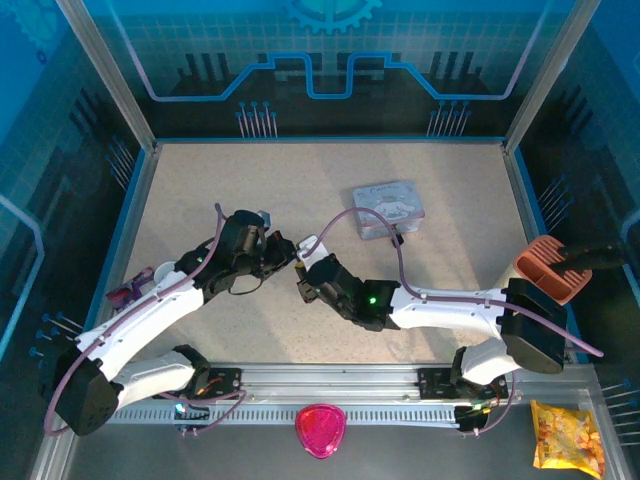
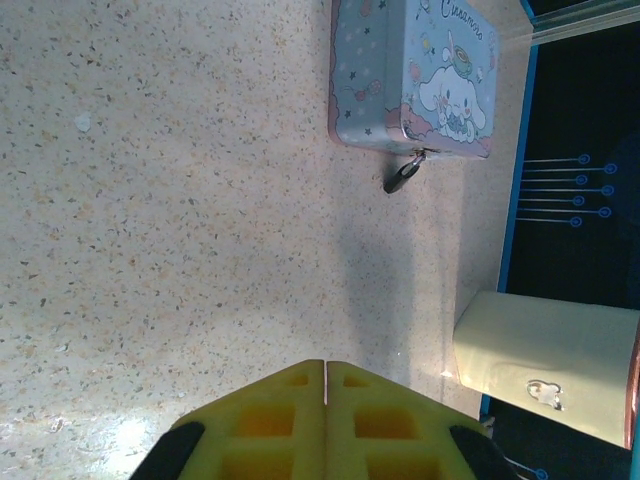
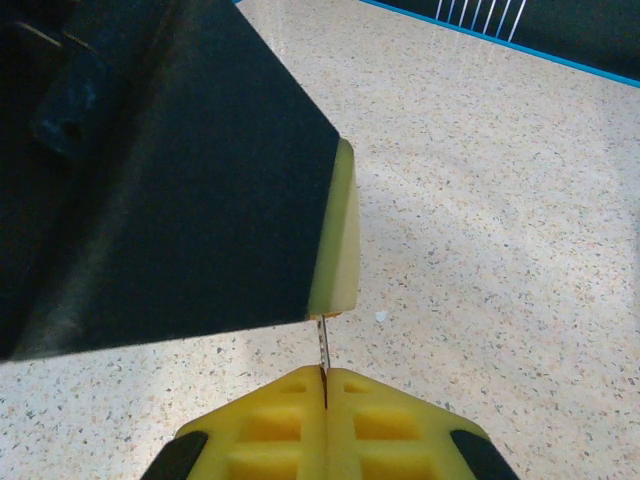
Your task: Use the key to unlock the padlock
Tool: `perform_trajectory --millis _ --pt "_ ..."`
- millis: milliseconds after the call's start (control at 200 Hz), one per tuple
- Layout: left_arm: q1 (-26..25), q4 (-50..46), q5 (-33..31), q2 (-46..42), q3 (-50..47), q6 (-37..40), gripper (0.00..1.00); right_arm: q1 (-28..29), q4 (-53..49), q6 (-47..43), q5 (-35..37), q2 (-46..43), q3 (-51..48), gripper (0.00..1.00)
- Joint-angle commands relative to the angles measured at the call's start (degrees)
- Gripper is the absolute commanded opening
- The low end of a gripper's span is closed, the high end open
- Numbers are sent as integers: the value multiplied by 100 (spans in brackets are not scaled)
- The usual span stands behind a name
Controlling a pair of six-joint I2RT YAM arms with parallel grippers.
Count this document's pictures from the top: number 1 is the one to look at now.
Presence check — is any white round cup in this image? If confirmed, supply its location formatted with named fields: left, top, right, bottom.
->
left=152, top=259, right=189, bottom=289

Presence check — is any purple snack packet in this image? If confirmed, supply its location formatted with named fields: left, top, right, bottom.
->
left=105, top=267, right=156, bottom=314

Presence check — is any pink heart shaped container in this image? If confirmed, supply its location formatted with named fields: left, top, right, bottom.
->
left=294, top=402, right=347, bottom=461

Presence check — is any small controller board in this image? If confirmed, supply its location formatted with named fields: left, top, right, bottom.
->
left=454, top=402, right=494, bottom=434
left=172, top=399, right=211, bottom=432

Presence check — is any cream utensil holder terracotta top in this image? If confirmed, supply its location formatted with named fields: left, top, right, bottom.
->
left=513, top=235, right=594, bottom=307

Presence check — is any yellow snack bag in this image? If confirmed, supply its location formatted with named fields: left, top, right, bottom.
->
left=529, top=399, right=607, bottom=480

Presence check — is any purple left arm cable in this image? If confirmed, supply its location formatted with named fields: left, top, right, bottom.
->
left=43, top=202, right=249, bottom=437

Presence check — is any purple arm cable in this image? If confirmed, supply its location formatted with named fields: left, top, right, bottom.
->
left=302, top=207, right=605, bottom=439
left=43, top=202, right=249, bottom=437

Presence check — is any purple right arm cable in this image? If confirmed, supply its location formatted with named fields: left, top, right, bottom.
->
left=302, top=207, right=605, bottom=439

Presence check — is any aluminium mounting rail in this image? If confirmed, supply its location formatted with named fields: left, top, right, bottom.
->
left=64, top=363, right=596, bottom=397

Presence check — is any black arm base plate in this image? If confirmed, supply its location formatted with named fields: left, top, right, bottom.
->
left=149, top=367, right=244, bottom=401
left=417, top=367, right=509, bottom=401

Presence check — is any slotted grey cable duct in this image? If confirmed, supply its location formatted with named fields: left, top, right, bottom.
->
left=107, top=405, right=464, bottom=427

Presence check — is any aluminium frame post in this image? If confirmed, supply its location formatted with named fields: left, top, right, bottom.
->
left=54, top=0, right=160, bottom=152
left=503, top=0, right=602, bottom=152

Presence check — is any black utensil handle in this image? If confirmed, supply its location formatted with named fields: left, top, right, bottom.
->
left=549, top=239, right=627, bottom=277

